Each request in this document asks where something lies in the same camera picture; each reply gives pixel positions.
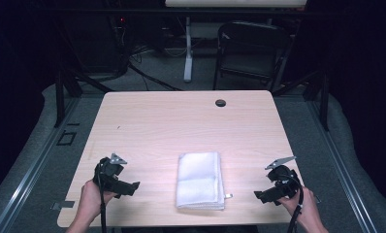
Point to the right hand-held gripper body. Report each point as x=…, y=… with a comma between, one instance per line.
x=284, y=181

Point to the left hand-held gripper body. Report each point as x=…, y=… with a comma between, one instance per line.
x=108, y=173

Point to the white mesh laundry bag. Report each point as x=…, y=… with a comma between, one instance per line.
x=199, y=181

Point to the person's left hand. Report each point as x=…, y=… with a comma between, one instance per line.
x=90, y=197

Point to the person's right hand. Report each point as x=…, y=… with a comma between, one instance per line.
x=305, y=207

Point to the black metal stand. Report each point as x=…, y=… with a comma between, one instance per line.
x=60, y=97
x=323, y=100

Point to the black equipment cabinet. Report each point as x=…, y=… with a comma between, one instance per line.
x=94, y=45

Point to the black folding chair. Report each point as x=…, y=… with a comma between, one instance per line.
x=250, y=48

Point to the white desk leg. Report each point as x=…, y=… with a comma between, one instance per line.
x=188, y=51

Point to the aluminium floor rail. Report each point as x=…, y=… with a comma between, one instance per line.
x=29, y=181
x=343, y=174

